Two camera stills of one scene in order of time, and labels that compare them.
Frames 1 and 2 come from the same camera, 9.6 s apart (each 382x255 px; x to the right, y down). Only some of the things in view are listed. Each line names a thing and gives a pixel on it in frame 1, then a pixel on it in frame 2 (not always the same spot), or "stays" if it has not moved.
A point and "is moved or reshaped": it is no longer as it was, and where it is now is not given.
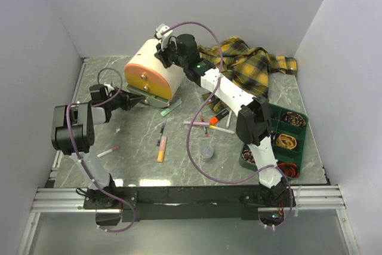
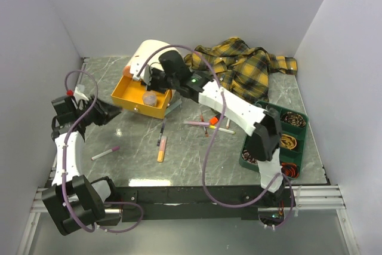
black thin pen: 161,133 stays
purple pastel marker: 196,123 stays
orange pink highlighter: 161,151 stays
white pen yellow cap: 222,129 stays
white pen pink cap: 108,151 stays
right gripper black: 160,54 → 153,86
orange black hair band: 290,169 stays
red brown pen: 203,120 stays
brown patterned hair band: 248,155 stays
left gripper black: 129,100 → 105,111
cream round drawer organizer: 142,52 is moved or reshaped
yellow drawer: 149,86 is moved or reshaped
